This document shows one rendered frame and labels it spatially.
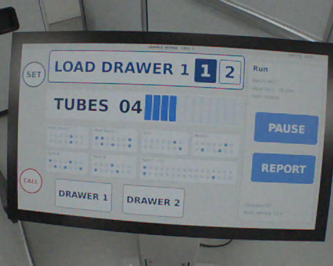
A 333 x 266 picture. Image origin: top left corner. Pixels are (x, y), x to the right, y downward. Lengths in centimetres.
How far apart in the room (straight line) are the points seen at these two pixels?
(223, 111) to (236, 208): 15
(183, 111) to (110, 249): 119
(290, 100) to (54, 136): 36
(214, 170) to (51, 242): 130
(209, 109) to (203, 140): 5
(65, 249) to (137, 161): 120
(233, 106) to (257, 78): 5
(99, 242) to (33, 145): 113
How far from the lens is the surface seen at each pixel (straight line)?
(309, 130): 48
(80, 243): 161
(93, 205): 48
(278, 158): 47
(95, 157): 47
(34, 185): 52
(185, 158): 45
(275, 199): 48
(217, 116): 45
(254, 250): 159
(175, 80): 45
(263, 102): 46
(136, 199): 47
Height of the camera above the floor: 138
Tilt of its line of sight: 43 degrees down
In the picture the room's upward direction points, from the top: straight up
